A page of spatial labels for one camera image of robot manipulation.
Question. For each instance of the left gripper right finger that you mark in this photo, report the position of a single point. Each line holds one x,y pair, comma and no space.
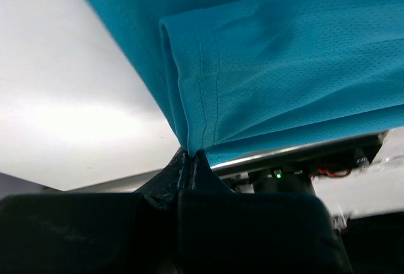
286,229

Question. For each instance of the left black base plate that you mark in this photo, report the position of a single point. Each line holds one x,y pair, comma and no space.
315,166

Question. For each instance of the teal blue t shirt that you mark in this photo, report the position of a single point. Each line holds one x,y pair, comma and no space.
238,76

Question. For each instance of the aluminium rail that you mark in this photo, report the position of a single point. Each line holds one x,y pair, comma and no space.
251,162

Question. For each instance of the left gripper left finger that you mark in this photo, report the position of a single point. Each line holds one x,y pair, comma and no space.
94,232

